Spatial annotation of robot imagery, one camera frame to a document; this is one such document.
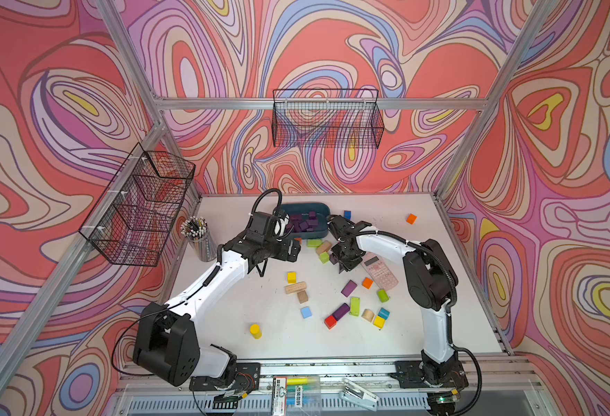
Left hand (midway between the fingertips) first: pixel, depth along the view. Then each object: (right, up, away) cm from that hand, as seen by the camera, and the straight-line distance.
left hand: (291, 245), depth 84 cm
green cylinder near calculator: (+32, -18, +4) cm, 36 cm away
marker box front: (+2, -40, -15) cm, 42 cm away
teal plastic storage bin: (+6, +8, +25) cm, 27 cm away
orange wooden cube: (+51, +9, +27) cm, 58 cm away
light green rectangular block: (+22, -21, +2) cm, 30 cm away
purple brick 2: (+20, -16, +7) cm, 27 cm away
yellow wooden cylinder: (-11, -25, -6) cm, 28 cm away
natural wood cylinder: (+26, -23, 0) cm, 35 cm away
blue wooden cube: (+23, +11, +27) cm, 37 cm away
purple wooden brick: (+8, +7, +24) cm, 27 cm away
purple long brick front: (+17, -21, 0) cm, 27 cm away
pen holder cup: (-32, +5, +2) cm, 33 cm away
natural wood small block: (+4, -18, +4) cm, 19 cm away
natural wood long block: (+1, -16, +7) cm, 18 cm away
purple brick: (+4, +6, +21) cm, 22 cm away
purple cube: (+7, +10, +26) cm, 28 cm away
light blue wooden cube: (+5, -23, +3) cm, 24 cm away
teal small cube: (+31, -23, 0) cm, 38 cm away
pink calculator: (+32, -10, +9) cm, 35 cm away
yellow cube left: (0, -13, +9) cm, 16 cm away
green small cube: (+12, -6, +14) cm, 19 cm away
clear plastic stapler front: (+19, -40, -15) cm, 46 cm away
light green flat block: (+8, -1, +20) cm, 22 cm away
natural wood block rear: (+12, -2, +15) cm, 19 cm away
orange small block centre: (+27, -14, +8) cm, 31 cm away
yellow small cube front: (+29, -25, -1) cm, 38 cm away
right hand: (+17, -9, +12) cm, 23 cm away
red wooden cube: (+13, -25, -1) cm, 28 cm away
